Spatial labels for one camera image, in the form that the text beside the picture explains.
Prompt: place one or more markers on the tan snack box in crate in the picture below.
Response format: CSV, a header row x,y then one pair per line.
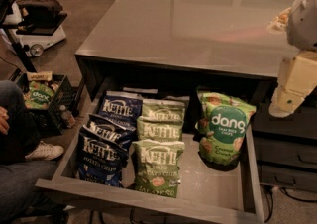
x,y
40,76

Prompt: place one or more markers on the person's hand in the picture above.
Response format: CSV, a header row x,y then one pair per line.
x,y
4,125

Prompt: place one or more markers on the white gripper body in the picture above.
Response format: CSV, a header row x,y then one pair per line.
x,y
303,20

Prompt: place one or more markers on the green kettle chip bag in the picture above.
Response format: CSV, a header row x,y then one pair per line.
x,y
162,131
163,110

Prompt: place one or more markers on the front green Kettle jalapeno bag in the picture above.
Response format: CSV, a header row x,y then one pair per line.
x,y
158,167

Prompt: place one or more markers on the white sneaker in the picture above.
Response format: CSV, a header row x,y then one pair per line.
x,y
45,152

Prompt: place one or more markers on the open grey top drawer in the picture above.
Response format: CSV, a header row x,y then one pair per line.
x,y
205,195

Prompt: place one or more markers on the closed dark lower drawers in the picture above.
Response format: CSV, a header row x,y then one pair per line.
x,y
286,148

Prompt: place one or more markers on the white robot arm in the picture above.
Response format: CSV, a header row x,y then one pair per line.
x,y
302,26

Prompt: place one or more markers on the green Dang rice chip bag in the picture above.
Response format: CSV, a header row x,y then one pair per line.
x,y
227,129

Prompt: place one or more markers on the middle green Kettle chip bag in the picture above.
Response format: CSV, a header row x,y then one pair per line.
x,y
162,131

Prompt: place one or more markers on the white bag behind Kettle bags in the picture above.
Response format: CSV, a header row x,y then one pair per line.
x,y
141,90

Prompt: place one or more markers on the plastic water bottle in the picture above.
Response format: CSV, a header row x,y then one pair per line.
x,y
67,117

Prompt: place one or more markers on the black desk stand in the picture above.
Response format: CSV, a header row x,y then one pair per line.
x,y
6,9

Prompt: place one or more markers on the back blue Kettle chip bag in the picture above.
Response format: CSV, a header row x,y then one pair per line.
x,y
121,107

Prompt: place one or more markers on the green Dang bag in crate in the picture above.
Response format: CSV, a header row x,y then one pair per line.
x,y
39,96

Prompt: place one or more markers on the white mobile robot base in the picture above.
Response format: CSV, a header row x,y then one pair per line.
x,y
38,25

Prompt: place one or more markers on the blue kettle chip bag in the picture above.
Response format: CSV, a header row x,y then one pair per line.
x,y
99,161
121,107
111,131

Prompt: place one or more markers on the back green Kettle chip bag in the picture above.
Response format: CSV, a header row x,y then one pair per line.
x,y
163,110

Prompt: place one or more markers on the black plastic crate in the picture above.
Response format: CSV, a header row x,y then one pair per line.
x,y
49,121

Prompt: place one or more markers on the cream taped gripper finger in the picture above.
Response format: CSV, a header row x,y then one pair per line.
x,y
284,103

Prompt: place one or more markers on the middle blue Kettle chip bag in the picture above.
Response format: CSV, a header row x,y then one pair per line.
x,y
111,131

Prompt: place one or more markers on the person's leg in jeans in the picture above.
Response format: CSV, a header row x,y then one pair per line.
x,y
18,177

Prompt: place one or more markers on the front blue Kettle chip bag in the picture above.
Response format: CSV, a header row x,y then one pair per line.
x,y
99,161

